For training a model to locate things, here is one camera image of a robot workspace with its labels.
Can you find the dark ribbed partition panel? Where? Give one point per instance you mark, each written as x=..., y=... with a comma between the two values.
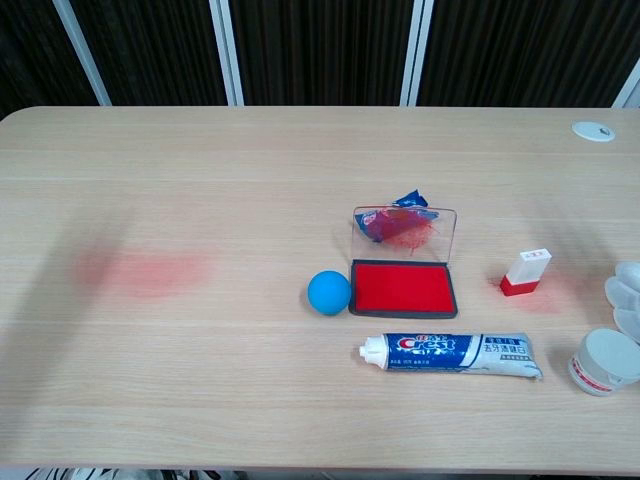
x=525, y=50
x=150, y=50
x=325, y=50
x=30, y=50

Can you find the red rectangular box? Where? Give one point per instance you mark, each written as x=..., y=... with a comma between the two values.
x=400, y=287

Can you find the blue ball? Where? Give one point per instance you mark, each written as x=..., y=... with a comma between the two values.
x=329, y=293

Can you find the blue snack packet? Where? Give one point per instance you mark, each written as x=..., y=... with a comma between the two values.
x=412, y=198

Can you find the white stamp with red base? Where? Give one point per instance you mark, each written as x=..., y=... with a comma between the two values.
x=525, y=272

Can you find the white partition post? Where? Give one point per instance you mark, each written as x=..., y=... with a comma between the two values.
x=416, y=50
x=629, y=92
x=80, y=50
x=227, y=50

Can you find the Crest toothpaste tube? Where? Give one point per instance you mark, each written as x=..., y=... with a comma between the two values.
x=450, y=352

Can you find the white flower-shaped palette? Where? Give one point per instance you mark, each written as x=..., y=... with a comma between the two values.
x=627, y=295

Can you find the white jar grey cap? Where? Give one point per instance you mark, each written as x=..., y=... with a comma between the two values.
x=600, y=360

